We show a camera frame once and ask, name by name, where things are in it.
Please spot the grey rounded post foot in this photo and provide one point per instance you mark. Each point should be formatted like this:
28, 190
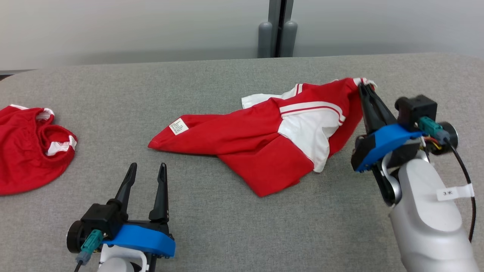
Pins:
264, 39
289, 37

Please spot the grey partition post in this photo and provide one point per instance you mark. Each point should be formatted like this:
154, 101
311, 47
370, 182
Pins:
273, 22

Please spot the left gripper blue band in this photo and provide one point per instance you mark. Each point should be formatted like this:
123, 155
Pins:
143, 238

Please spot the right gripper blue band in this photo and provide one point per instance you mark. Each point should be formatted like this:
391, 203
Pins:
382, 143

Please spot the teal left camera connector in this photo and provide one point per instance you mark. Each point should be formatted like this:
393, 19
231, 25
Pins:
90, 243

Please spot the teal right camera connector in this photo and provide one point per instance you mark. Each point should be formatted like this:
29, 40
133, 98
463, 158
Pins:
431, 127

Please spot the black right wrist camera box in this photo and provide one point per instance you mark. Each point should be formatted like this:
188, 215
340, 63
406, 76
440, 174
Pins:
416, 107

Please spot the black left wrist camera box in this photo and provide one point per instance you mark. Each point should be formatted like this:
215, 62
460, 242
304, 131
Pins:
100, 219

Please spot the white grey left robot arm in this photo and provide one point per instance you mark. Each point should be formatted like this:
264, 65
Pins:
117, 264

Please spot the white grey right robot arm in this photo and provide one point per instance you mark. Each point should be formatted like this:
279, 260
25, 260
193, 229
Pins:
427, 226

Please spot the red and white shorts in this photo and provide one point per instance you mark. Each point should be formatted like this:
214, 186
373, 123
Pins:
242, 139

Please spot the teal camera connector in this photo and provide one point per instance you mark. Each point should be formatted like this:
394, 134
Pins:
431, 127
90, 243

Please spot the red garment with white trim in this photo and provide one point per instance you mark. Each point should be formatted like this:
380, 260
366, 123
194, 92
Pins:
22, 151

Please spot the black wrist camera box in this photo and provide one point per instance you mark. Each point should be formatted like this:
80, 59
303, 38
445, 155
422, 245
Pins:
100, 219
416, 107

